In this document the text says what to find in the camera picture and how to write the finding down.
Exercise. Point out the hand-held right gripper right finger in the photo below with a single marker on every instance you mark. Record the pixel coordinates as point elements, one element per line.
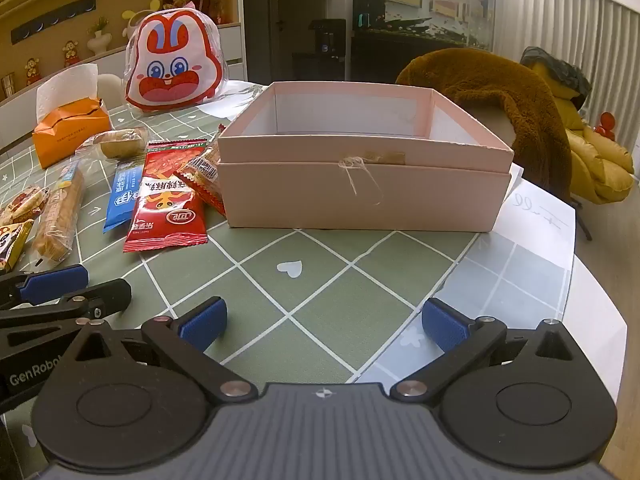
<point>444,327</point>

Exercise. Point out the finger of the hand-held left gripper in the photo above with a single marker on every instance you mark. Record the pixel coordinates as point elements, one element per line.
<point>107,296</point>
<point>52,284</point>

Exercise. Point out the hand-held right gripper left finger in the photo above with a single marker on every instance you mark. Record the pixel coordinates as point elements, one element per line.
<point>202,329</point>

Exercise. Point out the yellow cartoon cake packet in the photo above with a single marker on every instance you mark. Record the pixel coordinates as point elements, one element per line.
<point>12,245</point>

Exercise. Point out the long clear biscuit packet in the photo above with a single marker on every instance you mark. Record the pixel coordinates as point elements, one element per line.
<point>57,215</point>

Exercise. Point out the red white snack packet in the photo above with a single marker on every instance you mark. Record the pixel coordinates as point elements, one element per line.
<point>22,205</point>

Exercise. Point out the narrow blue snack packet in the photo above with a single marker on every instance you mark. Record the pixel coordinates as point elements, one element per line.
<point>122,200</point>

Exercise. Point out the large red snack packet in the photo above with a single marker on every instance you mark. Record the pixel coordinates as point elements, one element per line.
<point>160,200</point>

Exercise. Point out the small red snack packet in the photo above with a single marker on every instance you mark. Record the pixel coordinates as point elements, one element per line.
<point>200,175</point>

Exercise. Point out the round bread clear packet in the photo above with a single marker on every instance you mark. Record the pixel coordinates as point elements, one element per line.
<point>120,142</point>

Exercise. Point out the pink cardboard box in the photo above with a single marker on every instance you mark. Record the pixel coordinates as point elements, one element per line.
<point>350,195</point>

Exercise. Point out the green checked tablecloth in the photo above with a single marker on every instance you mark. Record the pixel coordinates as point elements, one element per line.
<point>310,300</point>

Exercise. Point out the white paper sheet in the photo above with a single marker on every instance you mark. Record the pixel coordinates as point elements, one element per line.
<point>540,220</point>

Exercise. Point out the orange tissue box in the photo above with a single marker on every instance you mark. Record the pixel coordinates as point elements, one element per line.
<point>70,132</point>

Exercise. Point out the white tissue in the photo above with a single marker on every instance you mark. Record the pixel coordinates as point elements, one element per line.
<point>65,87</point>

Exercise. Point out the red monkey figurine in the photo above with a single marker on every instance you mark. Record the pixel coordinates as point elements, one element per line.
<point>33,72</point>
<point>71,55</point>

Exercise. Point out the yellow chair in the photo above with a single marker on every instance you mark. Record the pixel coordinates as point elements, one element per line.
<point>595,160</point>

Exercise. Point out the rabbit face bag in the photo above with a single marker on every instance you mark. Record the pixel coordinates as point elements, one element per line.
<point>170,75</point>

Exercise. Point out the white vase with plant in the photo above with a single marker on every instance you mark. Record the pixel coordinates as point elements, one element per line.
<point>97,42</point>

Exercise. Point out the red toy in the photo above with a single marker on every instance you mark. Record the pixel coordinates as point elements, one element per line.
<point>606,125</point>

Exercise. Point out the black moon phase panel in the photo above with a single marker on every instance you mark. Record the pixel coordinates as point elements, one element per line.
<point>50,22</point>

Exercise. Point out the white plush toy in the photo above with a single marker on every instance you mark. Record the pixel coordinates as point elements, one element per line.
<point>131,25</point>

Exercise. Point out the black cabinet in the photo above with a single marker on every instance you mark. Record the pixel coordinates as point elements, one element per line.
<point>380,57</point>

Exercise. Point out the dark grey cushion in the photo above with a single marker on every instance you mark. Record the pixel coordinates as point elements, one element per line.
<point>560,72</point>

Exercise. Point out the black water dispenser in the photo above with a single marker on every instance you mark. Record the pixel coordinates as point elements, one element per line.
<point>325,45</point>

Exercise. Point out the fish tank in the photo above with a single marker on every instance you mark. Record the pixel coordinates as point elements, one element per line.
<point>420,20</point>

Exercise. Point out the pale pleated curtain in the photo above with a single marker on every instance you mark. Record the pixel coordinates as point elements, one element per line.
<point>550,20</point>

